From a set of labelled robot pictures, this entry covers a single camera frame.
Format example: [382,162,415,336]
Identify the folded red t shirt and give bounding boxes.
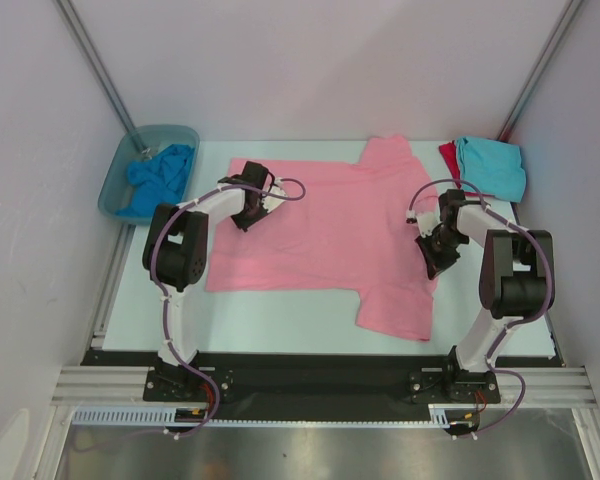
[438,141,492,197]

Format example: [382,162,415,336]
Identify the folded light blue t shirt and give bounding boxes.
[455,136,527,203]

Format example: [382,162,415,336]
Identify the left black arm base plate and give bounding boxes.
[142,367,234,403]

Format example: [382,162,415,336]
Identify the aluminium corner post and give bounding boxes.
[496,0,588,142]
[53,0,136,132]

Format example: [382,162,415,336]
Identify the crumpled blue t shirt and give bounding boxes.
[115,144,195,219]

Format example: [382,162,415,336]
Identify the left aluminium corner post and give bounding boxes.
[53,0,136,132]

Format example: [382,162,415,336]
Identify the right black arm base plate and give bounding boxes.
[407,370,501,405]

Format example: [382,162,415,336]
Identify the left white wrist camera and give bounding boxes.
[262,182,288,212]

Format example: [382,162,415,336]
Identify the aluminium front rail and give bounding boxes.
[51,366,596,408]

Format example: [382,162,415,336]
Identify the right aluminium corner post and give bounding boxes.
[496,0,588,142]

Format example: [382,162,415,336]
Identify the pink t shirt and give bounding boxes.
[206,135,437,341]

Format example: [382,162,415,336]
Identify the translucent blue plastic bin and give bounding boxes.
[98,124,200,225]

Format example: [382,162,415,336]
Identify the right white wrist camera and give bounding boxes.
[406,210,439,237]

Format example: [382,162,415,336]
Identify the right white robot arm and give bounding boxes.
[406,189,555,401]

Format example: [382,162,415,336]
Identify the slotted cable duct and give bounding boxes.
[73,405,478,429]

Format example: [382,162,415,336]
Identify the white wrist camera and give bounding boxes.
[406,210,439,237]
[262,182,288,212]

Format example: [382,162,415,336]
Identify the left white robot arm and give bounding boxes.
[142,161,286,400]

